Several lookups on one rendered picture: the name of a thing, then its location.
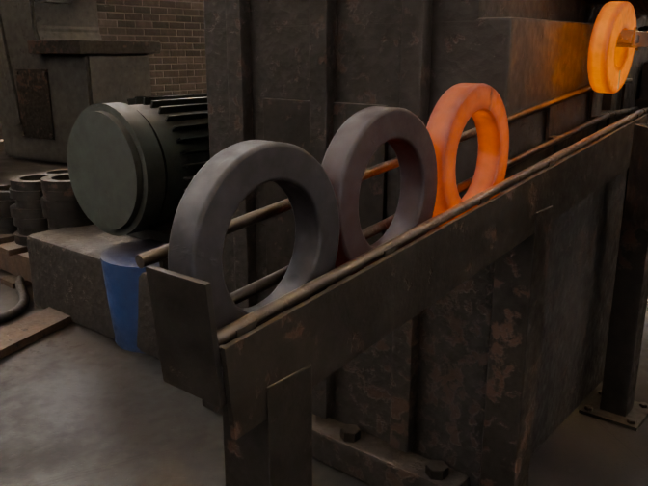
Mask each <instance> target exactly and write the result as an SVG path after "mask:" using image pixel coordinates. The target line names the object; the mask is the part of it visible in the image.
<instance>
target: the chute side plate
mask: <svg viewBox="0 0 648 486"><path fill-rule="evenodd" d="M635 124H648V114H645V115H643V116H641V117H639V118H637V119H635V120H633V121H631V122H629V123H627V124H625V125H624V126H622V127H620V128H618V129H616V130H614V131H613V132H611V133H609V134H608V135H606V136H605V137H603V138H601V139H599V140H597V141H595V142H594V143H592V144H590V145H588V146H586V147H584V148H582V149H580V150H578V151H576V152H575V153H573V154H571V155H569V156H567V157H565V158H564V159H562V160H560V161H558V162H556V163H555V164H553V165H551V166H550V167H548V168H546V169H545V170H543V171H541V172H539V173H537V174H535V175H533V176H531V177H529V178H527V179H526V180H524V181H522V182H520V183H518V184H516V185H515V186H513V187H511V188H509V189H507V190H505V191H504V192H502V193H500V194H498V195H496V196H495V197H493V198H492V199H490V200H489V201H487V202H484V203H482V204H480V205H478V206H477V207H475V208H473V209H471V210H469V211H467V212H466V213H464V214H462V215H460V216H458V217H456V218H455V219H453V220H451V221H449V222H447V223H446V224H444V225H442V226H440V227H438V228H436V229H434V230H432V231H430V232H428V233H427V234H425V235H424V236H422V237H420V238H418V239H417V240H415V241H413V242H411V243H409V244H407V245H406V246H404V247H402V248H400V249H398V250H397V251H395V252H393V253H391V254H390V255H388V256H385V257H383V258H381V259H379V260H378V261H376V262H374V263H372V264H370V265H368V266H367V267H366V268H364V269H362V270H360V271H358V272H357V273H355V274H353V275H351V276H349V277H348V278H346V279H344V280H342V281H340V282H338V283H336V284H334V285H332V286H330V287H329V288H327V289H325V290H323V291H321V292H319V293H318V294H316V295H314V296H312V297H310V298H309V299H308V300H306V301H304V302H302V303H300V304H299V305H297V306H295V307H293V308H291V309H289V310H287V311H285V312H283V313H281V314H280V315H278V316H276V317H274V318H272V319H270V320H269V321H267V322H265V323H263V324H261V325H259V326H258V327H256V328H254V329H253V330H252V331H250V332H248V333H246V334H244V335H243V336H241V337H238V338H236V339H234V340H232V341H230V342H229V343H227V344H225V345H223V346H221V347H220V350H221V358H222V366H223V373H224V381H225V389H226V397H227V404H228V412H229V427H230V434H231V437H232V438H233V439H234V440H237V439H239V438H240V437H241V436H243V435H244V434H246V433H247V432H249V431H250V430H252V429H253V428H254V427H256V426H257V425H259V424H260V423H262V422H263V421H265V420H266V419H267V413H266V388H267V387H268V386H270V385H272V384H273V383H275V382H277V381H279V380H281V379H283V378H284V377H286V376H288V375H290V374H292V373H294V372H296V371H298V370H299V369H301V368H303V367H305V366H307V365H311V366H312V386H315V385H316V384H318V383H319V382H321V381H322V380H324V379H325V378H326V377H328V376H329V375H331V374H332V373H334V372H335V371H337V370H338V369H339V368H341V367H342V366H344V365H346V364H347V363H348V362H350V361H351V360H353V359H354V358H356V357H357V356H359V355H360V354H361V353H363V352H364V351H365V350H366V349H368V348H369V347H371V346H372V345H373V344H375V343H376V342H378V341H379V340H381V339H382V338H384V337H385V336H387V335H388V334H390V333H391V332H393V331H394V330H395V329H397V328H398V327H400V326H401V325H403V324H404V323H406V322H407V321H408V320H410V319H411V318H413V317H414V316H416V315H417V314H419V313H420V312H421V311H423V310H425V309H426V308H428V307H429V306H431V305H432V304H433V303H435V302H436V301H438V300H439V299H441V298H442V297H443V296H445V295H446V294H448V293H449V292H450V291H451V290H453V289H454V288H455V287H457V286H458V285H460V284H462V283H463V282H465V281H466V280H467V279H469V278H470V277H472V276H473V275H475V274H476V273H478V272H479V271H480V270H482V269H483V268H485V267H486V266H488V265H489V264H491V263H492V262H493V261H495V260H496V259H498V258H499V257H501V256H502V255H504V254H505V253H507V252H508V251H510V250H511V249H513V248H514V247H515V246H517V245H518V244H520V243H521V242H523V241H524V240H526V239H527V238H528V237H530V236H531V235H533V234H534V231H535V219H536V213H537V212H538V211H541V210H543V209H545V208H548V207H550V206H552V207H553V217H552V220H554V219H555V218H557V217H558V216H560V215H561V214H562V213H564V212H565V211H567V210H568V209H570V208H571V207H573V206H574V205H575V204H577V203H579V202H580V201H582V200H583V199H585V198H586V197H587V196H589V195H590V194H592V193H593V192H595V191H596V190H598V189H599V188H600V187H602V186H603V185H605V184H606V183H608V182H609V181H610V180H612V179H613V178H615V177H616V176H618V175H620V174H621V173H622V172H624V171H625V170H627V169H628V168H630V159H631V151H632V142H633V135H634V126H635Z"/></svg>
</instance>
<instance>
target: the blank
mask: <svg viewBox="0 0 648 486"><path fill-rule="evenodd" d="M634 27H636V17H635V9H634V6H633V5H632V4H631V3H630V2H628V1H610V2H607V3H605V4H604V6H603V7H602V8H601V10H600V11H599V13H598V15H597V18H596V20H595V23H594V26H593V29H592V33H591V37H590V42H589V47H588V57H587V72H588V79H589V83H590V86H591V88H592V90H593V91H595V92H597V93H606V94H614V93H617V92H618V91H619V90H620V89H621V88H622V86H623V85H624V83H625V81H626V79H627V76H628V74H629V71H630V68H631V65H632V61H633V57H634V53H635V49H634V48H626V47H616V44H617V40H618V37H619V34H620V32H621V31H622V30H633V29H634Z"/></svg>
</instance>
